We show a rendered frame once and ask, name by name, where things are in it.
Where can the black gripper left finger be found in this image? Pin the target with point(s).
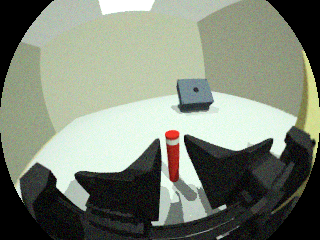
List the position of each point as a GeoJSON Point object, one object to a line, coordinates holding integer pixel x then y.
{"type": "Point", "coordinates": [139, 182]}

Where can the red peg with white band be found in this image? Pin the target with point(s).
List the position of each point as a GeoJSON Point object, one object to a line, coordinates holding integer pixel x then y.
{"type": "Point", "coordinates": [172, 141]}

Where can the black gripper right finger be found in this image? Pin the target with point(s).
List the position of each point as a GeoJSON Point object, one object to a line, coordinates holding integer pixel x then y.
{"type": "Point", "coordinates": [220, 168]}

